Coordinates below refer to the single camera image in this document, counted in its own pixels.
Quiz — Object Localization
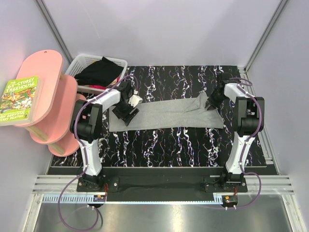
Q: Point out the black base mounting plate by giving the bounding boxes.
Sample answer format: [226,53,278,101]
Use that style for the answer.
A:
[77,167,248,203]

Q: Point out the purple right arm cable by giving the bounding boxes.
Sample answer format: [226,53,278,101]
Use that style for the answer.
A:
[229,77,265,210]

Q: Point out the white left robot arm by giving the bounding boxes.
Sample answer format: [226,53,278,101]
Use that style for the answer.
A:
[70,81,142,191]

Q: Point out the green treehouse book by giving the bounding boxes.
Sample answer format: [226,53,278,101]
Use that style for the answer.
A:
[0,76,43,126]

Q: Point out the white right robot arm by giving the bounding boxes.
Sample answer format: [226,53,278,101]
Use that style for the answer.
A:
[205,73,265,192]

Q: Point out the right orange connector board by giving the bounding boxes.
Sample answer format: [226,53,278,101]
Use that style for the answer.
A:
[223,195,238,204]

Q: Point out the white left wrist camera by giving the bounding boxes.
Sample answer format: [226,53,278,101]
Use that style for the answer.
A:
[128,90,143,108]

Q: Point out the black t shirt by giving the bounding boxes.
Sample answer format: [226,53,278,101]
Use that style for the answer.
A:
[74,57,123,86]

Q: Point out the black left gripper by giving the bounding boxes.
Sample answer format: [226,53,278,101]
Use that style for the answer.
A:
[112,100,139,126]

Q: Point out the red and beige clothes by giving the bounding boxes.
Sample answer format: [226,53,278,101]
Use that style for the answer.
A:
[84,77,120,90]

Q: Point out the pink tiered wooden shelf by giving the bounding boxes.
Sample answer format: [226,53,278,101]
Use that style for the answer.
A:
[17,50,84,157]

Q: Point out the aluminium frame rail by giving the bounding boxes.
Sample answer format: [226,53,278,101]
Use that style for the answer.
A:
[31,175,80,193]

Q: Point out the orange connector board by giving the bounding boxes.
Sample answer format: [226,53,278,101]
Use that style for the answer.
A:
[93,194,107,202]
[223,195,238,204]

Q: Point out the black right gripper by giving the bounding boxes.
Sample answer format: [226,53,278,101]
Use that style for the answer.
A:
[205,88,226,110]

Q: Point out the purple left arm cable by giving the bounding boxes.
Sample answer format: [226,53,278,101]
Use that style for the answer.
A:
[56,74,140,230]

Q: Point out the left orange connector board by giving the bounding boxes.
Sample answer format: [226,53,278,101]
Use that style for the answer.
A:
[93,194,107,202]

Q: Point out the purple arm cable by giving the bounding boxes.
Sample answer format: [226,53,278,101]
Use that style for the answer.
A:
[56,74,140,230]
[229,77,265,210]

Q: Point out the grey t shirt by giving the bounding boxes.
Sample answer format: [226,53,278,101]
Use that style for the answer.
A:
[109,92,224,132]

